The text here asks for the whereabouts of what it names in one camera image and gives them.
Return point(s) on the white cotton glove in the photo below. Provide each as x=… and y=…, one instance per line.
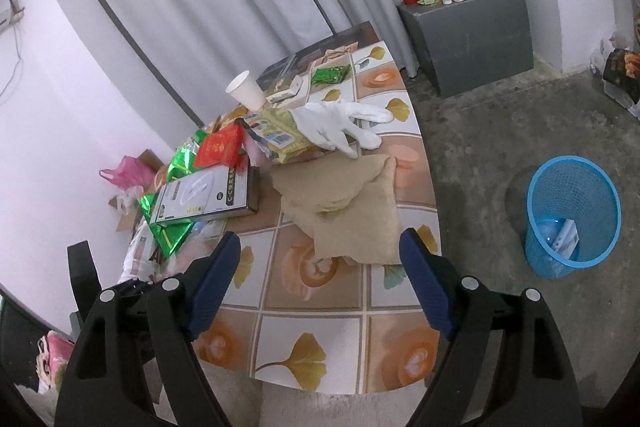
x=330, y=122

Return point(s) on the brown cardboard box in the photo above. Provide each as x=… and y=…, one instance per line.
x=145, y=162

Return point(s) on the flat white cardboard box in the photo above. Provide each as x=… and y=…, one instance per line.
x=205, y=197

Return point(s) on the dark brown board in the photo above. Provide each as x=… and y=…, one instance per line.
x=320, y=49

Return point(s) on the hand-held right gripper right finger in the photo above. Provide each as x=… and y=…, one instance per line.
x=430, y=287

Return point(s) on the black chair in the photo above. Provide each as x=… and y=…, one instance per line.
x=82, y=272

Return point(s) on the grey cabinet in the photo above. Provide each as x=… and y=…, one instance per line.
x=470, y=39

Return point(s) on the beige cloth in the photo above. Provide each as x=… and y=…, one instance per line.
x=350, y=217

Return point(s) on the yellow snack packet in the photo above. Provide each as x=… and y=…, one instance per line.
x=287, y=137

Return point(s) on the red snack packet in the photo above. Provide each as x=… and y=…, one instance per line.
x=217, y=148

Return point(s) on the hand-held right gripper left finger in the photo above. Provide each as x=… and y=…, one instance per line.
x=215, y=287

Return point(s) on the blue plastic wastebasket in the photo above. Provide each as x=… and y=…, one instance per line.
x=545, y=257

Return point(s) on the white paper cup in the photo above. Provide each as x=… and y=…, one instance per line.
x=246, y=91

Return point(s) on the small green packet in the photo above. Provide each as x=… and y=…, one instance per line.
x=330, y=75

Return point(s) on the green foil snack bag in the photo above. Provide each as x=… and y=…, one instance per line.
x=172, y=184

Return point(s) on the pink floral cushion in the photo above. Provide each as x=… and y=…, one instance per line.
x=52, y=354

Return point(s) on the pink plastic bag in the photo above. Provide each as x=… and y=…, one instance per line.
x=127, y=172

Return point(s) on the dark snack bag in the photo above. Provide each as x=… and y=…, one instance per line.
x=622, y=72

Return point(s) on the small white box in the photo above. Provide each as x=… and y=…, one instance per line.
x=285, y=96

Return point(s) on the small white carton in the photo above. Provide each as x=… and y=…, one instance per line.
x=567, y=234

